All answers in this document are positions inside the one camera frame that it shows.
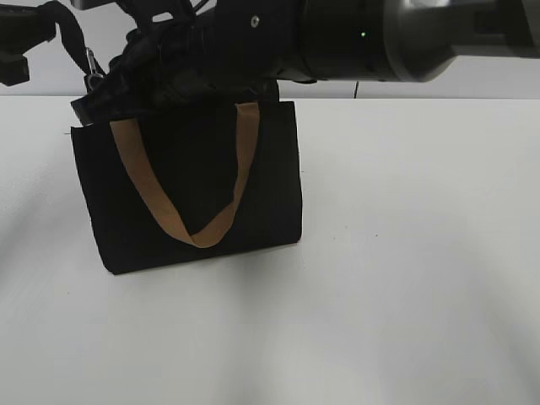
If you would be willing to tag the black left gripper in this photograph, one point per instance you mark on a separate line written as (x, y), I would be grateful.
(21, 30)

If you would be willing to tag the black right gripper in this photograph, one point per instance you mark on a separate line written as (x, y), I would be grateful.
(171, 58)

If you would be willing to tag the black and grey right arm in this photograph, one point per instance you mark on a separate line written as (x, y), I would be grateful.
(239, 50)

